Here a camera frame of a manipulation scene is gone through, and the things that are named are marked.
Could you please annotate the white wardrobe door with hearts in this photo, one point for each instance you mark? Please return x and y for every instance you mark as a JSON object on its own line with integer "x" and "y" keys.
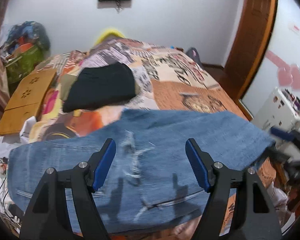
{"x": 290, "y": 45}

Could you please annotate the wooden door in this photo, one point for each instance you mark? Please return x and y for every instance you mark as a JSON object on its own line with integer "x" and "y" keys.
{"x": 255, "y": 35}

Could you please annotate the green storage box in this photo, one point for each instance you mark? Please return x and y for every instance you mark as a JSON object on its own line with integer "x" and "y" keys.
{"x": 25, "y": 62}

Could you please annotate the blue denim pants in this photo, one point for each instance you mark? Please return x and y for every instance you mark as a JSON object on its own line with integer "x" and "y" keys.
{"x": 145, "y": 160}

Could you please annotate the white box with stickers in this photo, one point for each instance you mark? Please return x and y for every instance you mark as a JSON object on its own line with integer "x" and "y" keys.
{"x": 277, "y": 112}

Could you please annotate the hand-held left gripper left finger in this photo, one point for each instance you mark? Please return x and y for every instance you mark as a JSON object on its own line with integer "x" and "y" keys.
{"x": 105, "y": 165}

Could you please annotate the yellow foam tube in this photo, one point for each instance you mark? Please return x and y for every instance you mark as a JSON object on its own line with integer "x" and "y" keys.
{"x": 108, "y": 33}

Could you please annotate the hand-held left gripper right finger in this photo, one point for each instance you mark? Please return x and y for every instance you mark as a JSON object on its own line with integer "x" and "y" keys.
{"x": 197, "y": 165}

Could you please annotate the red and white wall sticker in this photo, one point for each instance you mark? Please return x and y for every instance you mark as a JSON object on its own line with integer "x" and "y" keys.
{"x": 295, "y": 27}

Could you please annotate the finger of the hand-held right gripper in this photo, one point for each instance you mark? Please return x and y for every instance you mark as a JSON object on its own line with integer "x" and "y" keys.
{"x": 281, "y": 133}
{"x": 277, "y": 155}

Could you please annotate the black folded garment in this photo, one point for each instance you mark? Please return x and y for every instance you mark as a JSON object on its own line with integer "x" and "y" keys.
{"x": 102, "y": 87}

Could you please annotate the grey bag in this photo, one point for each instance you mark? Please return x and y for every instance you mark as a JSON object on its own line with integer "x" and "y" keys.
{"x": 193, "y": 55}

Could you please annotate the pile of clothes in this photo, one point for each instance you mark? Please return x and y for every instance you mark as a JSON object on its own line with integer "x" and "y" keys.
{"x": 27, "y": 35}

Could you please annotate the printed blanket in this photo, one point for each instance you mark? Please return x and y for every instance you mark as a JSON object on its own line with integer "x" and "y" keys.
{"x": 180, "y": 80}

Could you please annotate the bamboo lap desk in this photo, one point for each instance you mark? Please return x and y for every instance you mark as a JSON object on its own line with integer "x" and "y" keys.
{"x": 27, "y": 100}

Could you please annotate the white crumpled cloth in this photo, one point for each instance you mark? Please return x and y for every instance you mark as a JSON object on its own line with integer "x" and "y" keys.
{"x": 12, "y": 140}

